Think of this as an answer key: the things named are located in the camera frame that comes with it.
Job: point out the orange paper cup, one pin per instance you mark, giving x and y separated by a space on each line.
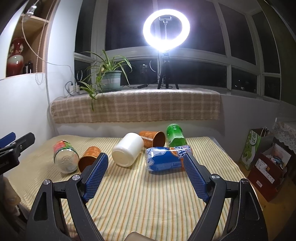
153 139
88 157

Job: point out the plaid windowsill cloth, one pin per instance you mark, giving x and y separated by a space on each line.
144 105

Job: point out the red white vase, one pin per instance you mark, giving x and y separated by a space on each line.
14 63

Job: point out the green paper bag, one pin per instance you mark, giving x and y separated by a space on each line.
258 141

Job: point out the potted spider plant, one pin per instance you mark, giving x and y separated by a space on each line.
102 68

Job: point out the far orange paper cup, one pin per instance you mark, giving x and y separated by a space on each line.
153 139

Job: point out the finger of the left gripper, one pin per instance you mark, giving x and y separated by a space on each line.
10 154
6 140

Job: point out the white power strip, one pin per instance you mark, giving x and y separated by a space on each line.
74 90

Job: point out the ring light on tripod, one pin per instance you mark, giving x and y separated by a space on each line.
165 30

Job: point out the blue orange soda bottle cup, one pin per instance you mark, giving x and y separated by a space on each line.
166 158

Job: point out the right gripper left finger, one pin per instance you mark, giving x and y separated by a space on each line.
47 221

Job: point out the red green label bottle cup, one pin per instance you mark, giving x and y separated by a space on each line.
65 157

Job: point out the white plastic cup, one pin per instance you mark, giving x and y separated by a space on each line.
127 150

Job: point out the black small bottle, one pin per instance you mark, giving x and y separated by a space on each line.
28 68

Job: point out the near orange paper cup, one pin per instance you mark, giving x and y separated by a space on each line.
88 157

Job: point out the red cardboard box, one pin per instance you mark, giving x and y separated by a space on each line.
267 172

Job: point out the white lace cloth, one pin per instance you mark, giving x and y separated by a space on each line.
285 132

